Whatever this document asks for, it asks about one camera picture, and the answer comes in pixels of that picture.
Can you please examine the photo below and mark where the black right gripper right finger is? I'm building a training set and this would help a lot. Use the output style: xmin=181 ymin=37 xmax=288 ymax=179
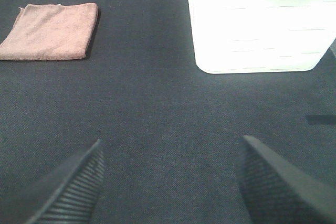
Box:
xmin=237 ymin=136 xmax=335 ymax=223

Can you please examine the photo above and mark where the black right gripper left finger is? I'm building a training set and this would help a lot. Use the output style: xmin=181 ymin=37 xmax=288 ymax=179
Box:
xmin=27 ymin=140 xmax=104 ymax=223

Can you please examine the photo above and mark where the pink towel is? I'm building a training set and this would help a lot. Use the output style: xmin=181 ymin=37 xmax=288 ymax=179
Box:
xmin=1 ymin=3 xmax=98 ymax=61

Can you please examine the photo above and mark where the white plastic basket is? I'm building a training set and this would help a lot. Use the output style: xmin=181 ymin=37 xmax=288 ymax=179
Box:
xmin=188 ymin=0 xmax=335 ymax=74

